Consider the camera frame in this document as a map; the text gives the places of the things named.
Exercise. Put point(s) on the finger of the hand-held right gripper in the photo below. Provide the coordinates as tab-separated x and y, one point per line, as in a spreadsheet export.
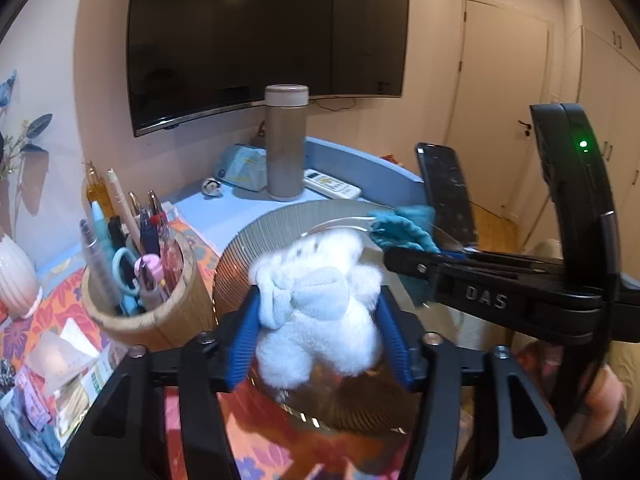
410	260
520	257

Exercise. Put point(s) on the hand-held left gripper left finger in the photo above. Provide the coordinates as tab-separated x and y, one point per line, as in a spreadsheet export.
245	340

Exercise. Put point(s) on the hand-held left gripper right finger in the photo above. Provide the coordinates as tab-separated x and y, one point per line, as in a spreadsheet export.
396	340

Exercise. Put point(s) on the blue knitted cloth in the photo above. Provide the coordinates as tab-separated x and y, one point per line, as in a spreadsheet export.
400	227

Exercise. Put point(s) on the white plush toy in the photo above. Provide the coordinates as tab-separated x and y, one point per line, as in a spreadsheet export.
315	310

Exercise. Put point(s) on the ribbed glass bowl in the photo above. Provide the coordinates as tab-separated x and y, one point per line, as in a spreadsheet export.
265	240

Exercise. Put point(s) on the cotton swab packet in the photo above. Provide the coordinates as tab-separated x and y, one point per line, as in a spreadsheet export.
95	385

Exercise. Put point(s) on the person's right forearm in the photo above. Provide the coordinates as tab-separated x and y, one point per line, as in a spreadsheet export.
607	400

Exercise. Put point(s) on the person's right hand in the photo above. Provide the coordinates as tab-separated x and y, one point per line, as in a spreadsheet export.
545	360

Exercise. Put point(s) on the black smartphone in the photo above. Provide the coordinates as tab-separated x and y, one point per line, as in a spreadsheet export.
445	190

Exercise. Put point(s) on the wooden pen holder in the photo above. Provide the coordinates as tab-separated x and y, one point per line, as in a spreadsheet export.
165	325

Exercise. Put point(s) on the white wardrobe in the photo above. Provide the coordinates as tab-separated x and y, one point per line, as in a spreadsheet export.
610	85

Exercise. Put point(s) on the white door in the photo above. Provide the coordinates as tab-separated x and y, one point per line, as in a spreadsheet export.
500	110

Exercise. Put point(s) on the white remote control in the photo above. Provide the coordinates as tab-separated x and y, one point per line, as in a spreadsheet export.
330	184

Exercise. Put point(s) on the bunch of pens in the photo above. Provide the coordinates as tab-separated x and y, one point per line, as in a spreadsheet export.
150	230

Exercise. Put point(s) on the small round trinket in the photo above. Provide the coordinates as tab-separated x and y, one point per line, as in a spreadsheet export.
212	187

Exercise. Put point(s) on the beige thermos bottle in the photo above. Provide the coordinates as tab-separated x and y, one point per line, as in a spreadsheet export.
286	150

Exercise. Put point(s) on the light blue tissue pouch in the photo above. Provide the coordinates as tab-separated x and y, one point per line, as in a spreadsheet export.
242	167

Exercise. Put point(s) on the orange floral cloth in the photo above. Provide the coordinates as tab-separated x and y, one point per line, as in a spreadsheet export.
65	290

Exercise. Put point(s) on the small patterned packet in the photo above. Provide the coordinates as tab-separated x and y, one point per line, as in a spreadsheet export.
25	395

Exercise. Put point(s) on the white ribbed vase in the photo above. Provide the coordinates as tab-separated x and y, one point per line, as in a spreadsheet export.
15	280

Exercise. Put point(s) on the artificial blue flower bouquet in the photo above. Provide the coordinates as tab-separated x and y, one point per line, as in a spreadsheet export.
37	122

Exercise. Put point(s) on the black wall television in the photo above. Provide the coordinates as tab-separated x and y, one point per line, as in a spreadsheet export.
250	35

